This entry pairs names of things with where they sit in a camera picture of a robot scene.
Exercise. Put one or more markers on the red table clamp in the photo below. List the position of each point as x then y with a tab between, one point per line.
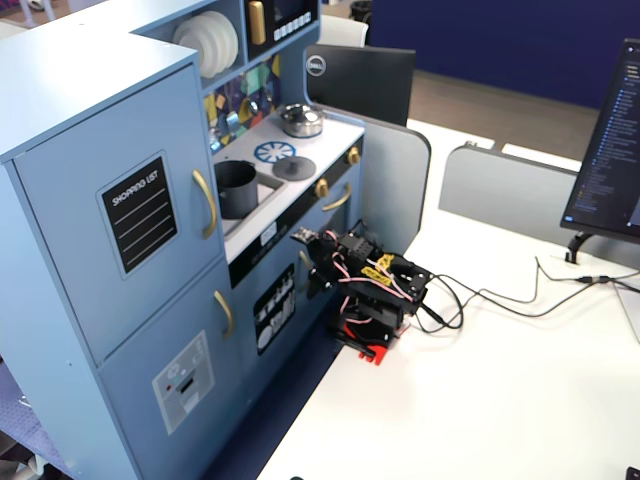
377	356

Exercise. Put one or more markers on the black toy microwave door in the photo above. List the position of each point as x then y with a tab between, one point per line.
290	10

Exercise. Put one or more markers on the metal toy skimmer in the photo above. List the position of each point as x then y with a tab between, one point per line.
215	139

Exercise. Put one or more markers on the gray desk divider panel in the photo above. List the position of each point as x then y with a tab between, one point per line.
500	195
395	175

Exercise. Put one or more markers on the black Dell monitor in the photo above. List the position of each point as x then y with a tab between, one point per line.
365	85

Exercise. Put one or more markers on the white chair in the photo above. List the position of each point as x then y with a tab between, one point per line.
345	32

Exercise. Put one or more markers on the shiny steel pot lid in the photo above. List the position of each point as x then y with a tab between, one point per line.
300	113

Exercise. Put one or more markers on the blue wooden toy kitchen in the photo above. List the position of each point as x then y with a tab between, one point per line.
75	100

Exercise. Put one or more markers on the gray ice dispenser sticker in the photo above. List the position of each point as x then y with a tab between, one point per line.
175	400

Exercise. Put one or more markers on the metal slotted toy spatula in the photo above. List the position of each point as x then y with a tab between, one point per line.
233	125

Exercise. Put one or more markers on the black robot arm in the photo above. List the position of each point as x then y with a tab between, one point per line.
380	310

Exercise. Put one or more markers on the gray cylindrical recipient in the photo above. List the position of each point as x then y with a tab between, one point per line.
237	196

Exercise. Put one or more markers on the white toy plate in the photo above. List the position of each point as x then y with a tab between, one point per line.
197	50
226	45
235	40

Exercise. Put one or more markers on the black monitor with lit screen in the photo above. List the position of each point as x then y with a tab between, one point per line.
610	150

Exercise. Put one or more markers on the small wrist camera board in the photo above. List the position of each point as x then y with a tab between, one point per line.
303	234

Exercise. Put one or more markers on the black small device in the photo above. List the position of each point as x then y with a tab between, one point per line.
634	475

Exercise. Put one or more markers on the black dishwasher dishes sticker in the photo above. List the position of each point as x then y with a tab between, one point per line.
272	300

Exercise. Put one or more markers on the blue textured floor mat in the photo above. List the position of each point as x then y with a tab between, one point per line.
20	415

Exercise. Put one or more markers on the black shopping list sticker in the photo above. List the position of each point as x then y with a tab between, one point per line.
140	220

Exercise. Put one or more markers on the gray toy sink basin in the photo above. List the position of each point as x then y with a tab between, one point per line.
270	187

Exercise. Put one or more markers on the stainless steel toy pot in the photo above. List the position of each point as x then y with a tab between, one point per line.
300	131

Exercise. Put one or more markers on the metal toy spoon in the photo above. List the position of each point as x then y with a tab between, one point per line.
268	96

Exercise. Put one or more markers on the silver flat stand plate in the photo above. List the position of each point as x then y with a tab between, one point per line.
632	315

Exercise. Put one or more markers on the gray round lid with knob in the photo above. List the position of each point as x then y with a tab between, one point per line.
295	167

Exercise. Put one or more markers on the gold oven knob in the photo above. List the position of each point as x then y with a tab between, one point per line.
354	155
321	188

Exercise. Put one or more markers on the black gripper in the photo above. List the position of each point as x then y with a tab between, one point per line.
320	261

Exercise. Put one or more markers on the metal toy ladle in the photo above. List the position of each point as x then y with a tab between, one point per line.
252	106

